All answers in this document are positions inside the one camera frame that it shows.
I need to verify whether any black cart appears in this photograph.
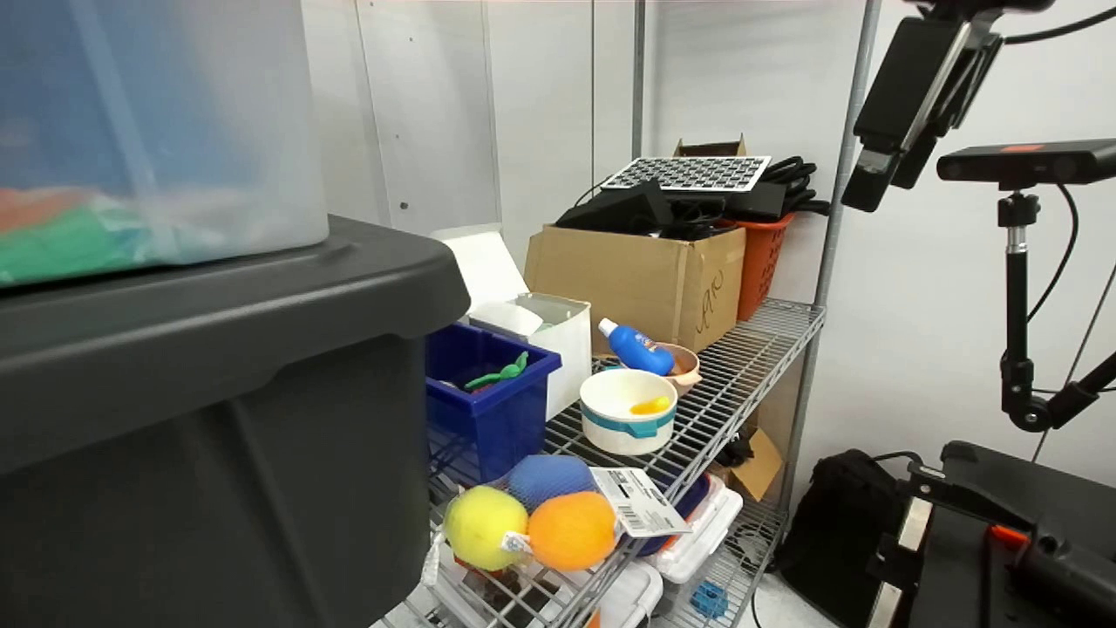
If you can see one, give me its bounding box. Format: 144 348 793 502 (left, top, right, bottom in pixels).
865 436 1116 628

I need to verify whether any orange bin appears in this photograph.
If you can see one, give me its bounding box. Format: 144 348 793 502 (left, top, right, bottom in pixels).
728 214 797 325

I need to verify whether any blue storage bin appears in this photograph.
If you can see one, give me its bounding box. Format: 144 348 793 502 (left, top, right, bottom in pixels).
424 317 564 484

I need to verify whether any white lidded container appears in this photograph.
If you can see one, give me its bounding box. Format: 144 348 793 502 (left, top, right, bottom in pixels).
642 473 747 585

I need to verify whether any pink bowl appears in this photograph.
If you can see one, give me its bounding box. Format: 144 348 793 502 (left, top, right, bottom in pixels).
605 337 706 395

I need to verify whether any black backpack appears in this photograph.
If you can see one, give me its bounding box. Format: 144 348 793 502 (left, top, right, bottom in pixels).
775 446 912 628

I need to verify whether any brown cardboard box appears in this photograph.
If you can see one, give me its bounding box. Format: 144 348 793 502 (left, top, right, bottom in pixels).
525 224 749 355

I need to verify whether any white printed card tag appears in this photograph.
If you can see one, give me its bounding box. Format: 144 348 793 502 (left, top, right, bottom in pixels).
586 465 692 539

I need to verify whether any grey wire shelf rack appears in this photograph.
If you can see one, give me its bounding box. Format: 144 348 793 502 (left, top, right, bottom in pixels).
369 0 883 628

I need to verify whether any white pot teal band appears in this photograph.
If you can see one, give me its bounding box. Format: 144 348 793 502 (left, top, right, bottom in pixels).
575 367 681 456

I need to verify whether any blue spool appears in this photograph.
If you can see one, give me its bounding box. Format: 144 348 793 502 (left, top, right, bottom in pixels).
686 577 733 623

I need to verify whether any brown cardboard piece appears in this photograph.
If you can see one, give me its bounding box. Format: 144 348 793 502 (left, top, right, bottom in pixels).
672 136 747 161

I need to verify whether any black camera cable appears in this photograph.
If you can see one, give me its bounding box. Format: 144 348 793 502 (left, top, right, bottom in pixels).
1021 177 1084 327

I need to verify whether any black camera bar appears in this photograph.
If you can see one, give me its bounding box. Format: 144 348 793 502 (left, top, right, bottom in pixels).
936 136 1116 189

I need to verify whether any dark grey storage tote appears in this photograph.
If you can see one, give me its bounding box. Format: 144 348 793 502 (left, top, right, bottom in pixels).
0 214 475 628

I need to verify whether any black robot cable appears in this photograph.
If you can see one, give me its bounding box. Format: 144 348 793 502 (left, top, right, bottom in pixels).
1004 0 1116 48

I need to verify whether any yellow plush ball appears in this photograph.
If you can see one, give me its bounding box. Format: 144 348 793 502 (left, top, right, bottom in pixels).
443 484 534 577

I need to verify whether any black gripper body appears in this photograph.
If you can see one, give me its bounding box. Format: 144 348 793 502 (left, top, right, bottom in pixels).
851 11 1004 192

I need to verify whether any grey grid keyboard panel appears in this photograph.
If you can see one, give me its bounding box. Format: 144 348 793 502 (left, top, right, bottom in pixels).
602 151 775 200

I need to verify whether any small open cardboard box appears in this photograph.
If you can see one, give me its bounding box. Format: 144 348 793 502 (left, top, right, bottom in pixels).
710 427 790 506

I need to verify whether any orange plush ball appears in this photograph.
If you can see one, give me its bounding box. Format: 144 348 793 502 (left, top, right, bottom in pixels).
525 489 622 577

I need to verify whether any black camera stand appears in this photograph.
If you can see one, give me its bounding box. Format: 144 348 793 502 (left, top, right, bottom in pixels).
994 185 1116 436

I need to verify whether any clear plastic bin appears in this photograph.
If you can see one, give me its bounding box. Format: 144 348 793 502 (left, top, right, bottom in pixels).
0 0 331 292

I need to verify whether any white open box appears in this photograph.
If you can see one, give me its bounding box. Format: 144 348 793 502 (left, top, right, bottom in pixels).
439 230 597 422

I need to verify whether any green toy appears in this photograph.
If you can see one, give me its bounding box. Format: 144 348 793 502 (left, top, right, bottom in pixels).
460 348 534 395

